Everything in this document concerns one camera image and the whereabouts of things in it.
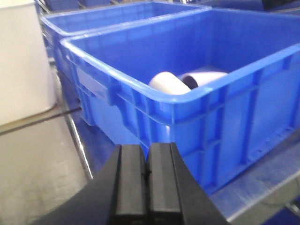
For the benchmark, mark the beige plastic cup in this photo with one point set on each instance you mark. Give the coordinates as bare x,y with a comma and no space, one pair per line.
168,83

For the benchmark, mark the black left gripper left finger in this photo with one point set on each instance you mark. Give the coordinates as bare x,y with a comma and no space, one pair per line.
115,196

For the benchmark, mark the blue plastic bin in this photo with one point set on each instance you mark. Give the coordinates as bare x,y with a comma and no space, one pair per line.
73,23
220,128

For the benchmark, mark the far blue plastic bin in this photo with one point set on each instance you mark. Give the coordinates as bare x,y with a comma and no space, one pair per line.
73,23

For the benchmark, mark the cream plastic storage bin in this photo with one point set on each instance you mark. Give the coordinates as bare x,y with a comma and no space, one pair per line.
26,82

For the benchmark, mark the near blue plastic bin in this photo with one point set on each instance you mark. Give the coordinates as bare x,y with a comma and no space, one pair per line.
220,128

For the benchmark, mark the lavender plastic cup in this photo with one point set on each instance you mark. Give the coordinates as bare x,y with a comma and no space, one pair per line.
198,79

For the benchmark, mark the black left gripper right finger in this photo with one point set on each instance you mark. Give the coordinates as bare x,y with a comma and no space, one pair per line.
175,197

